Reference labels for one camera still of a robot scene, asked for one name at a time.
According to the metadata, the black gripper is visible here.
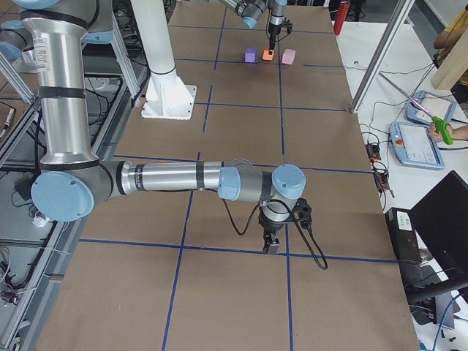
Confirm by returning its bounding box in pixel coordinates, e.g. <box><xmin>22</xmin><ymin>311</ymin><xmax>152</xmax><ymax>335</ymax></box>
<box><xmin>268</xmin><ymin>22</ymin><xmax>281</xmax><ymax>54</ymax></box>
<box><xmin>258</xmin><ymin>211</ymin><xmax>284</xmax><ymax>254</ymax></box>

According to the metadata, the orange foam cube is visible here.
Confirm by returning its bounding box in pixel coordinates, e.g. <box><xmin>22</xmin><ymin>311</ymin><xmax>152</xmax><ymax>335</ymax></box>
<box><xmin>262</xmin><ymin>49</ymin><xmax>274</xmax><ymax>62</ymax></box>

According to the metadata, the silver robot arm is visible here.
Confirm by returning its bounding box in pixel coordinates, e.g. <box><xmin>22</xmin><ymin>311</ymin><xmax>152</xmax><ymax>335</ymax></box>
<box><xmin>220</xmin><ymin>0</ymin><xmax>293</xmax><ymax>54</ymax></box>
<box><xmin>18</xmin><ymin>1</ymin><xmax>312</xmax><ymax>254</ymax></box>

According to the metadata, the pink foam cube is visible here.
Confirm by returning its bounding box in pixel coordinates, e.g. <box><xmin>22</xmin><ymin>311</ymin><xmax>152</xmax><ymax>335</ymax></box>
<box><xmin>282</xmin><ymin>48</ymin><xmax>296</xmax><ymax>65</ymax></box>

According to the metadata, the purple foam cube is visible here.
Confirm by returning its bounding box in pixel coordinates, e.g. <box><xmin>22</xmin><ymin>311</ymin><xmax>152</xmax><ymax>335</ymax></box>
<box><xmin>244</xmin><ymin>48</ymin><xmax>257</xmax><ymax>64</ymax></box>

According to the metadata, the red cylinder bottle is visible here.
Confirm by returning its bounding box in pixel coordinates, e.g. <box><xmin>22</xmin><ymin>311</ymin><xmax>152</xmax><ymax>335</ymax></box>
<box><xmin>333</xmin><ymin>1</ymin><xmax>350</xmax><ymax>36</ymax></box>

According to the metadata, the black laptop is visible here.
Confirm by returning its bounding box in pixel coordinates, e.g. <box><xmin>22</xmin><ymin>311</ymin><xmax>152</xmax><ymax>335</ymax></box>
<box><xmin>385</xmin><ymin>170</ymin><xmax>467</xmax><ymax>293</ymax></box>

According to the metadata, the near blue teach pendant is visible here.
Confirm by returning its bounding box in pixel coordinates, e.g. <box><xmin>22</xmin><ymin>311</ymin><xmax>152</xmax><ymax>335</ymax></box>
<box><xmin>389</xmin><ymin>121</ymin><xmax>445</xmax><ymax>170</ymax></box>

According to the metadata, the blue teach pendant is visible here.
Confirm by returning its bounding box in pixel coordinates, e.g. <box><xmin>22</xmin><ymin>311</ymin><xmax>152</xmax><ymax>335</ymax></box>
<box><xmin>389</xmin><ymin>121</ymin><xmax>445</xmax><ymax>170</ymax></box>
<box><xmin>406</xmin><ymin>90</ymin><xmax>456</xmax><ymax>125</ymax></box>

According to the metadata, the far blue teach pendant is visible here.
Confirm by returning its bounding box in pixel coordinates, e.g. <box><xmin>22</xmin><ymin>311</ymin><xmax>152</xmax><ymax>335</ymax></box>
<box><xmin>406</xmin><ymin>90</ymin><xmax>456</xmax><ymax>125</ymax></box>

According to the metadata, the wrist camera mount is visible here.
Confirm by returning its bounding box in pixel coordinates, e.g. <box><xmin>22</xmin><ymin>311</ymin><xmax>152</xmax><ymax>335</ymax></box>
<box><xmin>282</xmin><ymin>18</ymin><xmax>293</xmax><ymax>35</ymax></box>
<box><xmin>292</xmin><ymin>198</ymin><xmax>312</xmax><ymax>229</ymax></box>

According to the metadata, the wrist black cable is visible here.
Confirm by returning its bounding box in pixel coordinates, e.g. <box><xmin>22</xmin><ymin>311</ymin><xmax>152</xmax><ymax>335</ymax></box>
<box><xmin>222</xmin><ymin>199</ymin><xmax>328</xmax><ymax>271</ymax></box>

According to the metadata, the aluminium frame post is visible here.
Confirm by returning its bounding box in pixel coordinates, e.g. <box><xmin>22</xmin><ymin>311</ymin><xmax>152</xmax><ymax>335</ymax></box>
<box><xmin>350</xmin><ymin>0</ymin><xmax>415</xmax><ymax>113</ymax></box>

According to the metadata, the green handled reacher grabber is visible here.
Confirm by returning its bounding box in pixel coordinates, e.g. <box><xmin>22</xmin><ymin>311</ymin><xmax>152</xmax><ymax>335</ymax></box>
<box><xmin>379</xmin><ymin>72</ymin><xmax>453</xmax><ymax>145</ymax></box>

